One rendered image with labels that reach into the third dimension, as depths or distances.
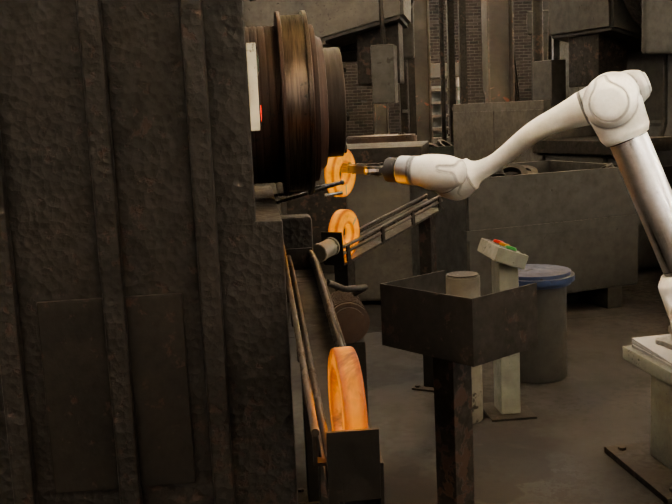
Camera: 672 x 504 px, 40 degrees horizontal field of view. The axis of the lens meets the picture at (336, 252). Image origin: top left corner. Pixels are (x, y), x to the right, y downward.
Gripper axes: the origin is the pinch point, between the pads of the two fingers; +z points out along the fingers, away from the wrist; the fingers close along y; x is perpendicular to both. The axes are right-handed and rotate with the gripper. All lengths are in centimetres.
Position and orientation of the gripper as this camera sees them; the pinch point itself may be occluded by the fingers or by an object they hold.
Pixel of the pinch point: (340, 167)
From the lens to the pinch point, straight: 290.9
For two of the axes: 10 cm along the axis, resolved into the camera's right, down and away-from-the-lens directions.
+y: 4.9, -1.6, 8.6
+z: -8.7, -0.8, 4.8
